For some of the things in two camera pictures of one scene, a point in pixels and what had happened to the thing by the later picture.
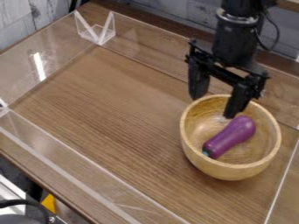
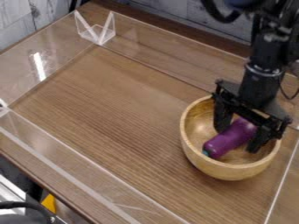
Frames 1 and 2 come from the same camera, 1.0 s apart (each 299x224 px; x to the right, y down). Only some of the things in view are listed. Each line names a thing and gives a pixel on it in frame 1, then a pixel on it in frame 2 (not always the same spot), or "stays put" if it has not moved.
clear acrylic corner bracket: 98,33 stays put
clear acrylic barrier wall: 70,178 stays put
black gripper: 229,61 → 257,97
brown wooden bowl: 203,122 stays put
